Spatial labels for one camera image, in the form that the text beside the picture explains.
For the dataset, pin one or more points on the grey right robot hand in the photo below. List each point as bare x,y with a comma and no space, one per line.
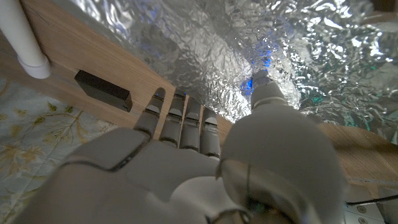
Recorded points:
174,174

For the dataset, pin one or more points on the crinkled aluminum foil roll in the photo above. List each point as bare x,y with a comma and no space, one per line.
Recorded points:
248,40

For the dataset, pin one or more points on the black square package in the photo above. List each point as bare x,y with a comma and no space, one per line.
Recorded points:
102,90

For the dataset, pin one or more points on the floral blue backdrop cloth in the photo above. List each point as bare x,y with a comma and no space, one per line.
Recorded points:
34,137

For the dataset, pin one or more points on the white cylindrical tube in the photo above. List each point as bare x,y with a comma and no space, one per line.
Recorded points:
23,43

